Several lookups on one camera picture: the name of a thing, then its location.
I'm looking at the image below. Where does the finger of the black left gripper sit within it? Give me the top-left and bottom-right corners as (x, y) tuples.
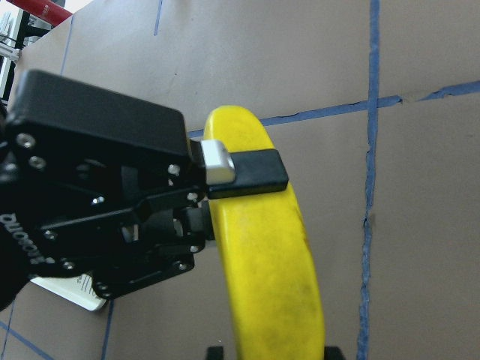
(190, 139), (289, 200)

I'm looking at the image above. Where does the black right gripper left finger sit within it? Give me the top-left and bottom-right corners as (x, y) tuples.
(205, 346), (224, 360)

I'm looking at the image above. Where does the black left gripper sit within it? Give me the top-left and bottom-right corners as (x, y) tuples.
(1, 70), (215, 308)

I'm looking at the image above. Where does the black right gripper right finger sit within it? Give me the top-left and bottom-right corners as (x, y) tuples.
(323, 346), (345, 360)

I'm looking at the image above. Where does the greenish yellow banana back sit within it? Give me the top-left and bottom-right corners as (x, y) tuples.
(204, 105), (326, 359)

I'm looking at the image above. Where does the white bear print tray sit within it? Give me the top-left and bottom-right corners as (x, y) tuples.
(31, 274), (107, 311)

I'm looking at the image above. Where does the red cylinder bottle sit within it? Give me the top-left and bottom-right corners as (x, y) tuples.
(7, 0), (73, 26)

